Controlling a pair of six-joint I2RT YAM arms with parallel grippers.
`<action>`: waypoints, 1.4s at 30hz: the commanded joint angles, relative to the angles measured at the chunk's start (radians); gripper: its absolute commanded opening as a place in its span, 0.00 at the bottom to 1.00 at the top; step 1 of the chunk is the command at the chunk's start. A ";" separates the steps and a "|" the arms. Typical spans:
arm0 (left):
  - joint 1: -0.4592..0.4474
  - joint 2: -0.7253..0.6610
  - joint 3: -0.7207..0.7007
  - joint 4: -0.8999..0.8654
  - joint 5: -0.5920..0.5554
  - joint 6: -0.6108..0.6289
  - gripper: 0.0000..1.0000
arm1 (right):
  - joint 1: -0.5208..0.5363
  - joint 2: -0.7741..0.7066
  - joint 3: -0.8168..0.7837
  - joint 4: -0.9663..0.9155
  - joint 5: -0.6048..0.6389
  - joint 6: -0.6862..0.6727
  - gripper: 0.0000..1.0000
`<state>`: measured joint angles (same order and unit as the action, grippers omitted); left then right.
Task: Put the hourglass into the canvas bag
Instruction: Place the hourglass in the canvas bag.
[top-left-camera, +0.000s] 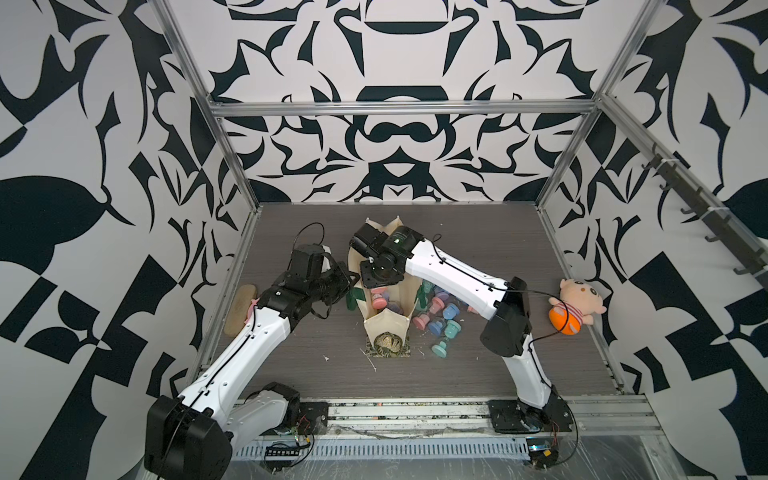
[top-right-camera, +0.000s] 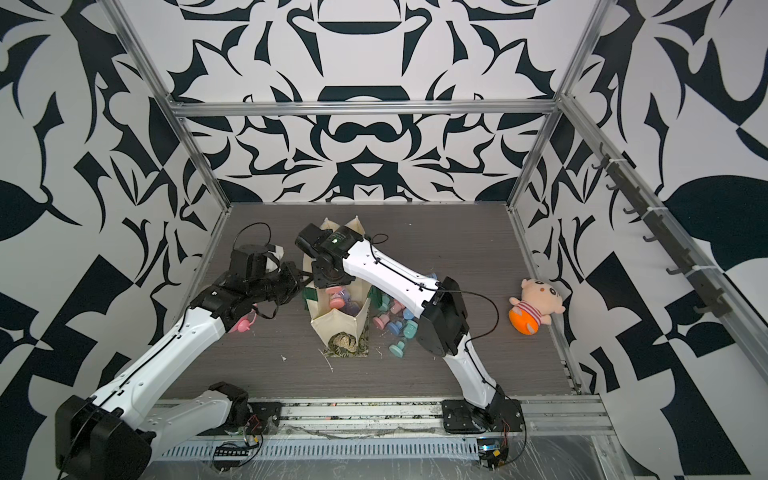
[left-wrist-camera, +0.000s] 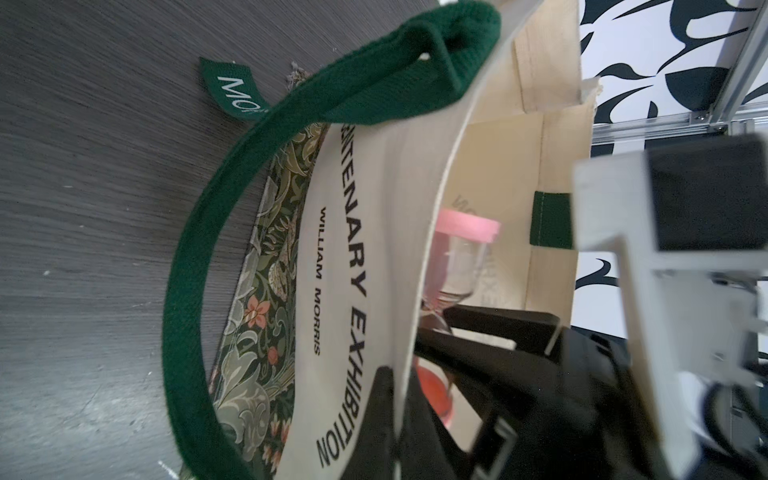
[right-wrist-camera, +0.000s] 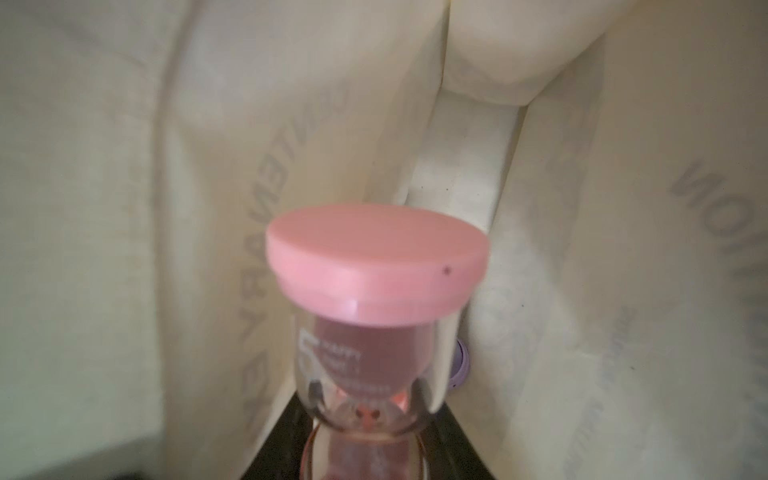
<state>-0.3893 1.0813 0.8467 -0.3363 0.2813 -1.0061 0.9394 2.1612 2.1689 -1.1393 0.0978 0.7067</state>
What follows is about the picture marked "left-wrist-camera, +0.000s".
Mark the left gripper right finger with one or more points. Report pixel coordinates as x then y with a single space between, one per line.
427 450

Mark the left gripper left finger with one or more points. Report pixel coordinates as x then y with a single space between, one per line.
373 455

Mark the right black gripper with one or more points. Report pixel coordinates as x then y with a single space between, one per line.
554 403

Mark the cream canvas tote bag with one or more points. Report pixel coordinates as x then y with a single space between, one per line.
300 270

